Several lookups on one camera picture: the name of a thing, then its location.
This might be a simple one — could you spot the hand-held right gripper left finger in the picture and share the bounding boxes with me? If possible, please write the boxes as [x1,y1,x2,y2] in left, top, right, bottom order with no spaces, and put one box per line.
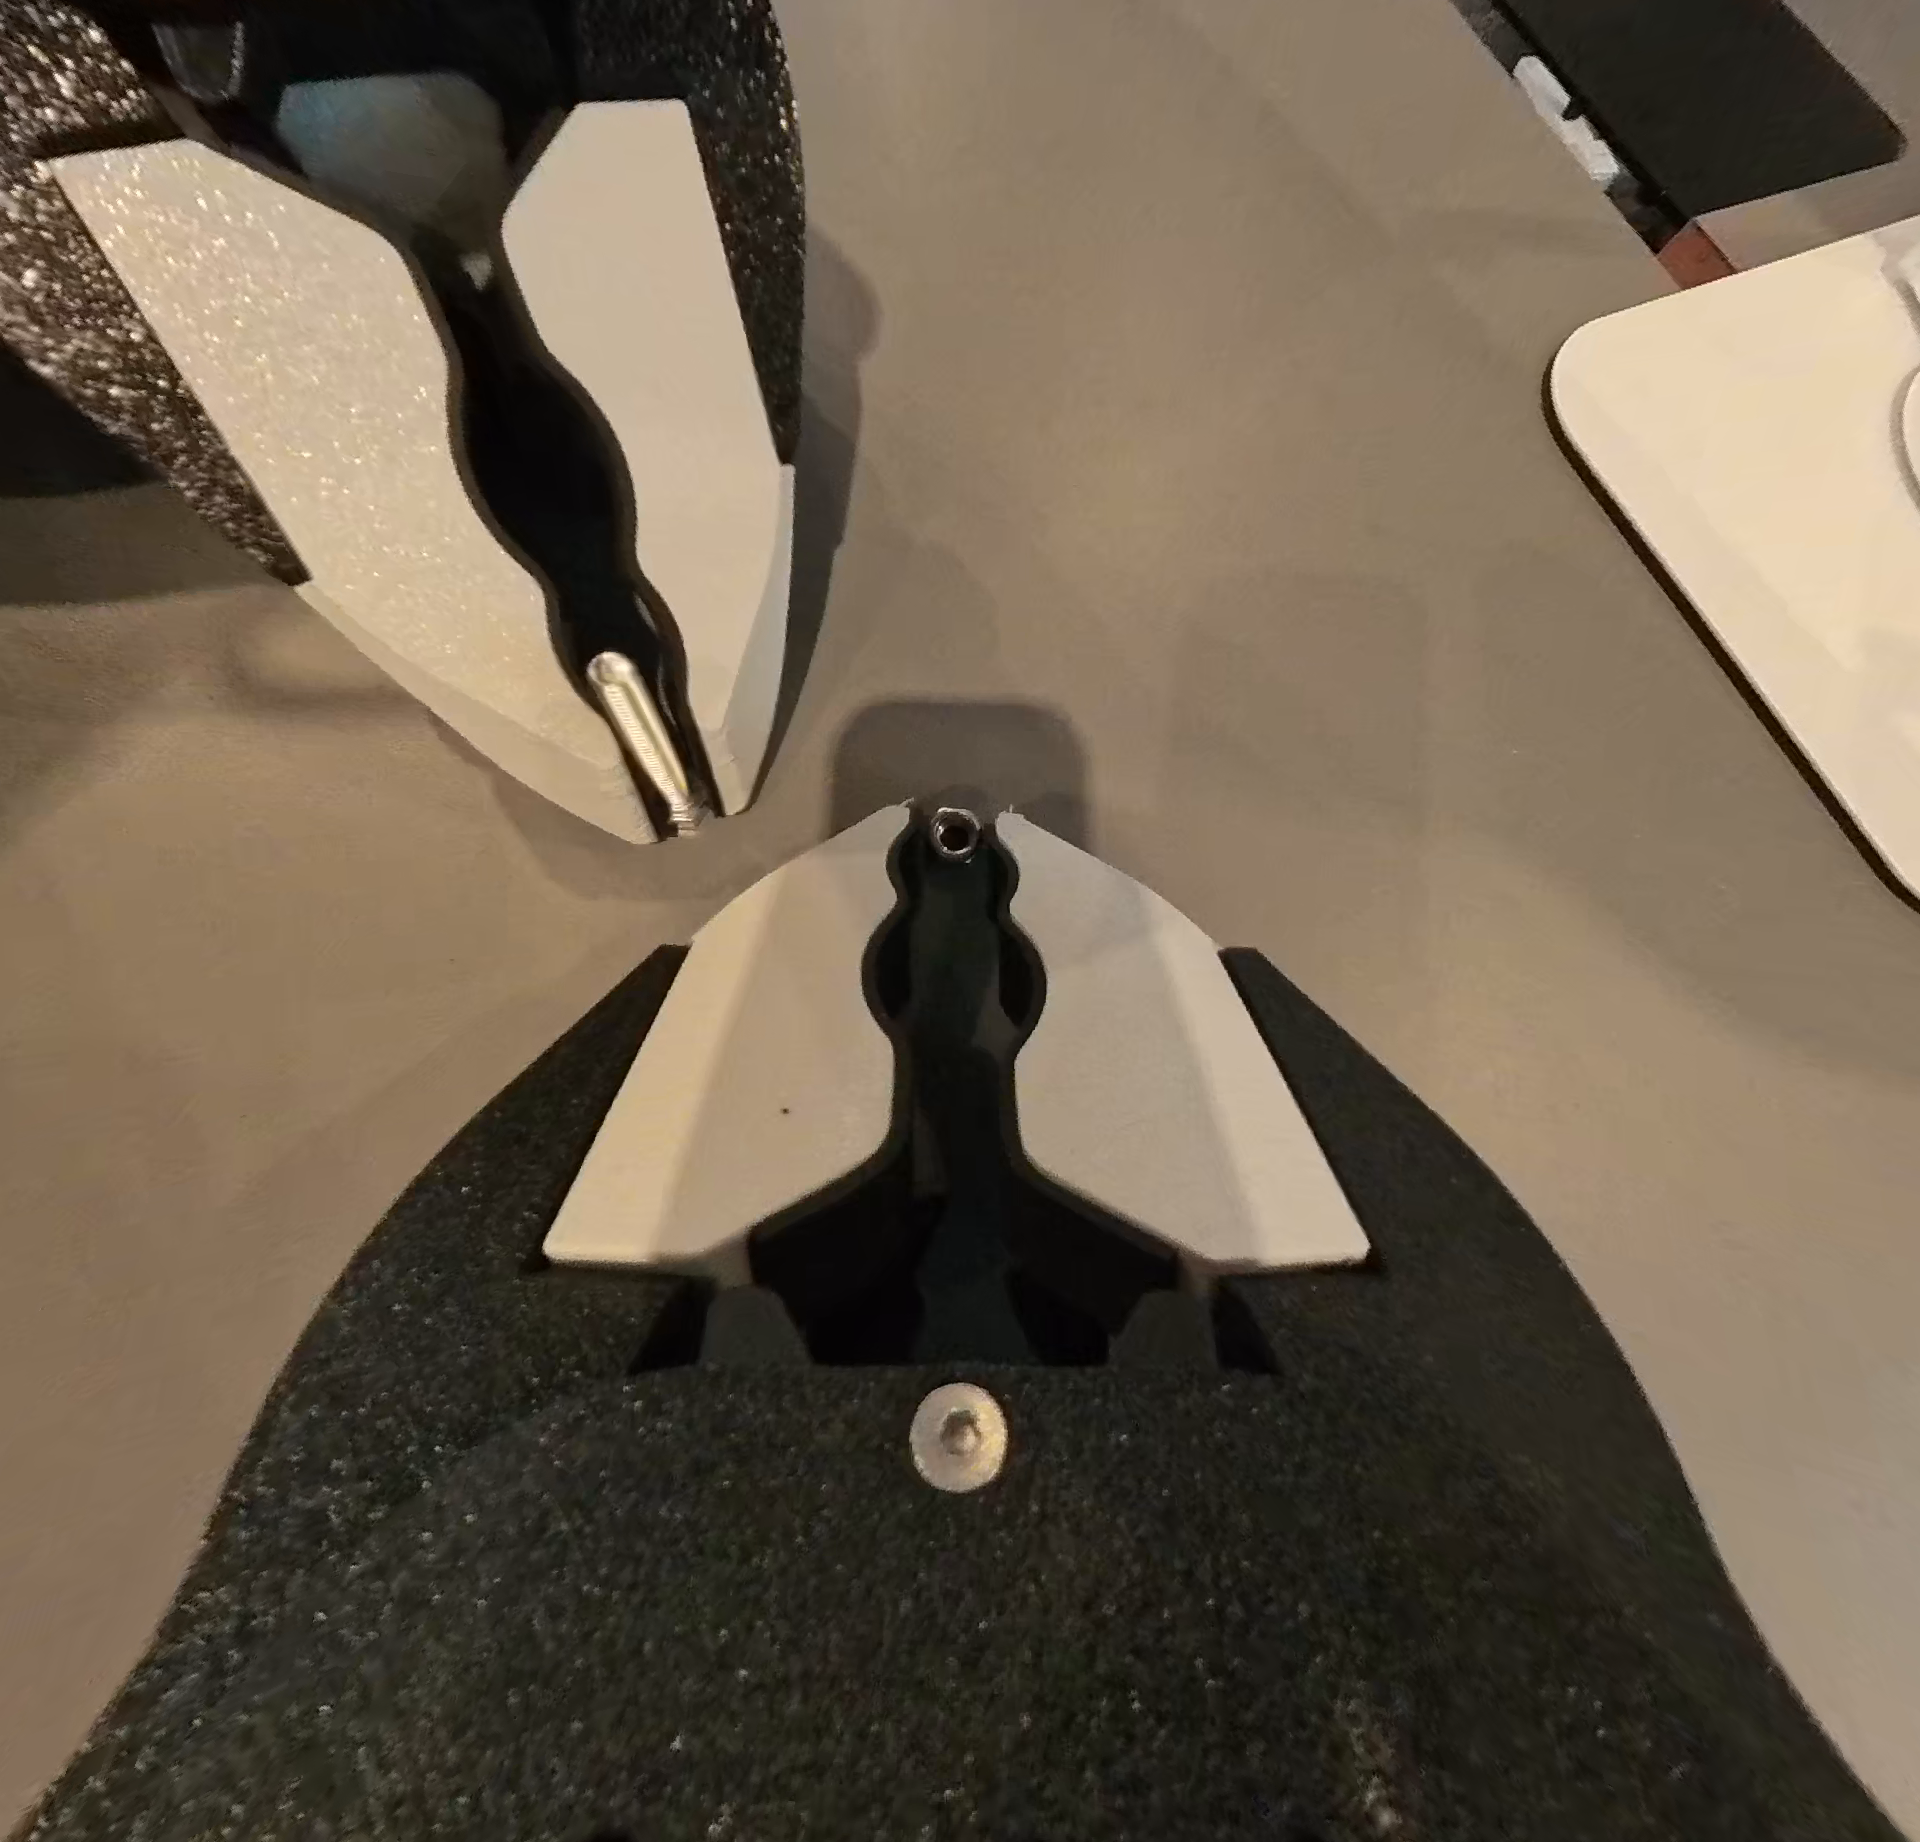
[541,805,917,1283]

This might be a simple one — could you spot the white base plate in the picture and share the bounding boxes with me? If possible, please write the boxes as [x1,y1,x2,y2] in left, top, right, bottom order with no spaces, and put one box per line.
[1542,214,1920,905]

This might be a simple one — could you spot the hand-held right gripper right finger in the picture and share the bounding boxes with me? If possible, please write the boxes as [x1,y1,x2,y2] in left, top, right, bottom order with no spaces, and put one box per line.
[982,806,1373,1288]

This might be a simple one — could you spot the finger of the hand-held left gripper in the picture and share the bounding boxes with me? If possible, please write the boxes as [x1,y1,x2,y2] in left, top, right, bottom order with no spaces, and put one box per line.
[500,96,800,817]
[36,136,665,842]

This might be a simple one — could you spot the silver hex bolt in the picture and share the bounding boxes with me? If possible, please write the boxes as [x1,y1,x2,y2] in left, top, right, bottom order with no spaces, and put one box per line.
[586,648,706,834]

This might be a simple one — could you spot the black mat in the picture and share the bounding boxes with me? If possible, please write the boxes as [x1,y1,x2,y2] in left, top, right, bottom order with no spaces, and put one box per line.
[1425,0,1907,224]

